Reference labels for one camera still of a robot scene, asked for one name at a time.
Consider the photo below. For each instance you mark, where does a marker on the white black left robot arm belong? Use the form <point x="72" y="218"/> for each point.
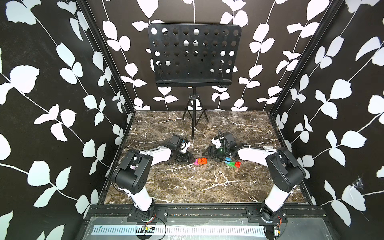
<point x="131" y="174"/>

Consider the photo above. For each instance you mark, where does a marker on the red lego brick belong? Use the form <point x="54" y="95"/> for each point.
<point x="204" y="161"/>
<point x="238" y="164"/>

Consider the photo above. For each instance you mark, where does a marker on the light blue lego brick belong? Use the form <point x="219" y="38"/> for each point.
<point x="228" y="159"/>

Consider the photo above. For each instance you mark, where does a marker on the black music stand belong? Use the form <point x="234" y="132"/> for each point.
<point x="194" y="55"/>

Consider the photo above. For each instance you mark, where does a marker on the black front mounting rail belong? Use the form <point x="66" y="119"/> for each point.
<point x="251" y="211"/>

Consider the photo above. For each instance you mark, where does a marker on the green lego brick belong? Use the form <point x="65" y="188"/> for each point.
<point x="232" y="164"/>

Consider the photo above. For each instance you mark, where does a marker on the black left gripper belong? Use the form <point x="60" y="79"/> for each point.
<point x="187" y="156"/>

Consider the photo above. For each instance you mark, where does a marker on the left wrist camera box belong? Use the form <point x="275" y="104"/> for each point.
<point x="175" y="142"/>

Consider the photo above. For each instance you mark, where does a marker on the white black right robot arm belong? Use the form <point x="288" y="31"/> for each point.
<point x="284" y="168"/>

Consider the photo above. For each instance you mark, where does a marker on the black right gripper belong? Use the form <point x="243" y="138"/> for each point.
<point x="210" y="148"/>

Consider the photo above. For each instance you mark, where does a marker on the white perforated strip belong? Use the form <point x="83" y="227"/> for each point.
<point x="158" y="230"/>

